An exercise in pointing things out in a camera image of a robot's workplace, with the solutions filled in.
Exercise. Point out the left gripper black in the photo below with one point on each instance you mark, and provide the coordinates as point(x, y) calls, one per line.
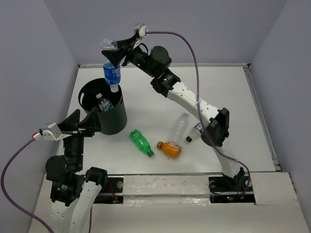
point(92, 121)

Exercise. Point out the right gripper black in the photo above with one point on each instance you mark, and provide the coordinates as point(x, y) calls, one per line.
point(116, 55)

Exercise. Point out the clear bottle dark blue label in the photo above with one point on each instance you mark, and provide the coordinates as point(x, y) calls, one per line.
point(112, 74)

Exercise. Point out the clear bottle blue white label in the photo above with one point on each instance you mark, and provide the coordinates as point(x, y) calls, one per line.
point(104, 104)

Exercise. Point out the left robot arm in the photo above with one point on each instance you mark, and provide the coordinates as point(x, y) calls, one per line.
point(72, 194)

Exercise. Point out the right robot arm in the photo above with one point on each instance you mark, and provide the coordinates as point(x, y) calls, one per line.
point(215, 121)

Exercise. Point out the black cylindrical bin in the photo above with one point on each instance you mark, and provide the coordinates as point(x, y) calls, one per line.
point(112, 121)

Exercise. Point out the green plastic bottle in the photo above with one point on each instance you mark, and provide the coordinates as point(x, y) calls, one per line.
point(141, 142)

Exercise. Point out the orange juice bottle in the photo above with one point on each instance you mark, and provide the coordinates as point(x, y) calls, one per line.
point(169, 150)

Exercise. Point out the clear unlabelled plastic bottle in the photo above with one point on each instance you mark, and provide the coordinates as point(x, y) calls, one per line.
point(178, 129)

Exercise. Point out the white foam strip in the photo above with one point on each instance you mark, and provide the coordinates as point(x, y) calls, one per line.
point(165, 189)

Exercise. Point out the clear bottle black cap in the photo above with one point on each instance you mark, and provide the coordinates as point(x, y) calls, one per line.
point(195, 133)

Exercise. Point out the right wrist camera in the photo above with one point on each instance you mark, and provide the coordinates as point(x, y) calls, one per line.
point(141, 30)

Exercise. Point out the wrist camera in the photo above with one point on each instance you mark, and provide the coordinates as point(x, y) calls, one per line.
point(50, 132)
point(141, 30)

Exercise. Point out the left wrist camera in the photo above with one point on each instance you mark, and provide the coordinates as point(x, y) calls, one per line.
point(50, 132)

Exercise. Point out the aluminium table rail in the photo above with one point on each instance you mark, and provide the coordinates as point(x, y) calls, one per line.
point(244, 65)

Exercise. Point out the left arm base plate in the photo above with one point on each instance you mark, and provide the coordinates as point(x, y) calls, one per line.
point(112, 193)

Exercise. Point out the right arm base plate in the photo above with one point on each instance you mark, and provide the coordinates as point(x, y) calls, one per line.
point(219, 193)

